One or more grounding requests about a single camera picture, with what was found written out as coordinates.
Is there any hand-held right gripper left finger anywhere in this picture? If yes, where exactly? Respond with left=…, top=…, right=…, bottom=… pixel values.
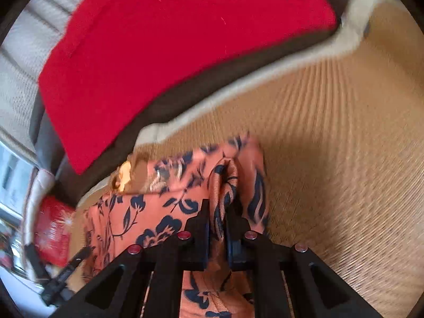
left=64, top=199, right=211, bottom=318

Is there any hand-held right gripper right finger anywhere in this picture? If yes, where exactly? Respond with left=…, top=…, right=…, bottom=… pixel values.
left=225, top=202, right=378, bottom=318

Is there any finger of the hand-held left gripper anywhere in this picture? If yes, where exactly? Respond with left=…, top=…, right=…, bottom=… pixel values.
left=41, top=246, right=94, bottom=307
left=24, top=243, right=52, bottom=285

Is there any orange floral garment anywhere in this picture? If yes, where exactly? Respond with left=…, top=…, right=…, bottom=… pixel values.
left=81, top=132, right=270, bottom=318

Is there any cream cushion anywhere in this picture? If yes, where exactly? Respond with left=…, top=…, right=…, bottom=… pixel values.
left=25, top=169, right=57, bottom=249

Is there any window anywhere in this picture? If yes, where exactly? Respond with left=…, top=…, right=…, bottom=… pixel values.
left=0, top=142, right=37, bottom=272

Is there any dark brown sofa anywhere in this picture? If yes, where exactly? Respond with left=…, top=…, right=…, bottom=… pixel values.
left=28, top=0, right=342, bottom=206

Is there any tan woven mat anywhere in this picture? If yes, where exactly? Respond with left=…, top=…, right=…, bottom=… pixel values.
left=71, top=2, right=424, bottom=318

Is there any beige ribbed cushion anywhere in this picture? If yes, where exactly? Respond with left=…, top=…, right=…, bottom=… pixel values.
left=0, top=0, right=100, bottom=160

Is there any red cloth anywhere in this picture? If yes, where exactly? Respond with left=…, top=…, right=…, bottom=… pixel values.
left=38, top=0, right=338, bottom=175

